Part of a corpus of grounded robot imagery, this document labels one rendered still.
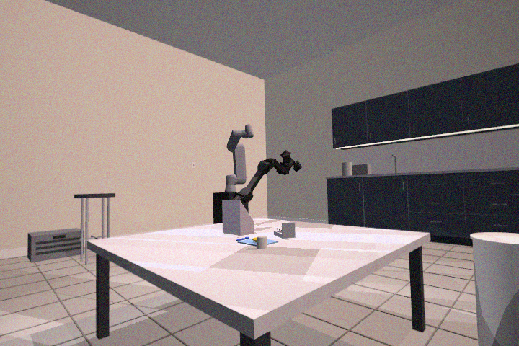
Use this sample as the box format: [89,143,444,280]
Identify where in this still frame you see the light blue flat mat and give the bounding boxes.
[237,239,278,247]

